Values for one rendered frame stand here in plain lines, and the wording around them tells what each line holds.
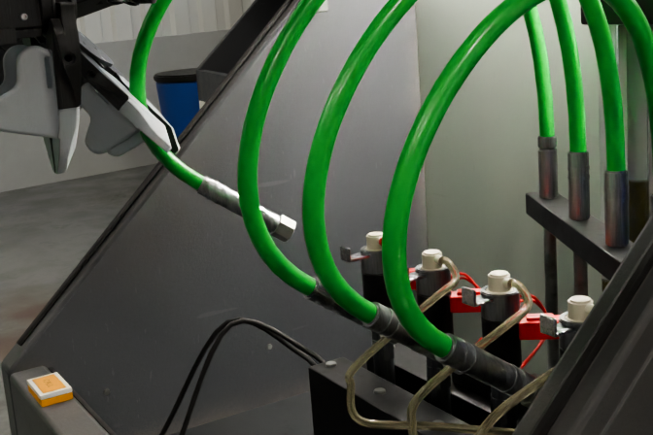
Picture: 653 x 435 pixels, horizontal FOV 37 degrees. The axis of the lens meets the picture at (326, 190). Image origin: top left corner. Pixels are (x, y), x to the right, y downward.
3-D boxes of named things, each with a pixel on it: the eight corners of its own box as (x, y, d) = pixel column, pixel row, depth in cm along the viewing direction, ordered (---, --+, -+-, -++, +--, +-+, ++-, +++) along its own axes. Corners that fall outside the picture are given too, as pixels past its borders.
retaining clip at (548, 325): (555, 339, 62) (554, 320, 62) (536, 332, 64) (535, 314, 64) (592, 327, 64) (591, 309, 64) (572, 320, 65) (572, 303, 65)
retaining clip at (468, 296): (474, 309, 69) (473, 291, 69) (459, 303, 71) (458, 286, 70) (509, 298, 71) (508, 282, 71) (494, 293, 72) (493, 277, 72)
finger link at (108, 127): (134, 189, 86) (64, 118, 88) (180, 140, 86) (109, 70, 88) (120, 186, 83) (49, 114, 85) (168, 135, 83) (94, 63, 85)
